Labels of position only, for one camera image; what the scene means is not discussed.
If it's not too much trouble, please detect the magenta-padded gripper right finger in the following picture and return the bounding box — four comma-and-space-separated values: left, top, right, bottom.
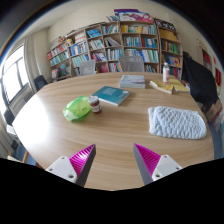
133, 143, 184, 186

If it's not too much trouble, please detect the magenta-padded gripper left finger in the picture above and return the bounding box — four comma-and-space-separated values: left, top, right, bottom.
45, 143, 97, 188

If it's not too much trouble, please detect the white knitted towel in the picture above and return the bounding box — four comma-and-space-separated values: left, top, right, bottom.
147, 105, 208, 140

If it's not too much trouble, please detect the green plastic bag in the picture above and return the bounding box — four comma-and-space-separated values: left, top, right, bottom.
62, 95, 92, 122

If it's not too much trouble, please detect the small jar with white lid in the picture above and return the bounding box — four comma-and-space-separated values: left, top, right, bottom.
88, 95, 102, 114

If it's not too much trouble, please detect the cardboard box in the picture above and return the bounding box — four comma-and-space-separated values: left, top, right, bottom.
204, 98, 224, 124

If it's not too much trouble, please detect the open yellow book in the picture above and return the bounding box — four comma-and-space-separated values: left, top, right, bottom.
148, 79, 174, 95

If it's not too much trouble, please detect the closed yellow book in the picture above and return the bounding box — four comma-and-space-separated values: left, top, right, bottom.
168, 78, 190, 93

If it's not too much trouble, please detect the teal book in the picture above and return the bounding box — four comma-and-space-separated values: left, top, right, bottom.
91, 85, 132, 107

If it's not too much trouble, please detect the black office chair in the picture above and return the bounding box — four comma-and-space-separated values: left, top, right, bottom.
33, 74, 49, 92

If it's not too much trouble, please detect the grey book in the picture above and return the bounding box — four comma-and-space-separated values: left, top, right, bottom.
118, 74, 147, 90

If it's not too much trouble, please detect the clear bottle with red label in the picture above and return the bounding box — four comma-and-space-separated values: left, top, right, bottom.
162, 61, 171, 84

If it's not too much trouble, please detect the black cloth cover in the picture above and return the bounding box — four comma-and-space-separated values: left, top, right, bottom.
181, 51, 219, 108

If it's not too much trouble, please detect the window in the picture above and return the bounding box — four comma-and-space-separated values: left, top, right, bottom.
0, 44, 31, 104

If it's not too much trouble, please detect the grey mesh chair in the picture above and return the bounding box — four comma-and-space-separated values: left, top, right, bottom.
118, 55, 146, 73
78, 59, 97, 77

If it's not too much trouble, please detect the red banner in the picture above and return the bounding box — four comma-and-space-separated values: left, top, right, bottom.
214, 67, 223, 88

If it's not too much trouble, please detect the wooden bookshelf with books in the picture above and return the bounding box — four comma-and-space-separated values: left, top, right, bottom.
46, 8, 184, 81

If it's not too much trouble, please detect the small wooden wall shelf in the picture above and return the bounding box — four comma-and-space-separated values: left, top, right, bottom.
200, 49, 213, 71

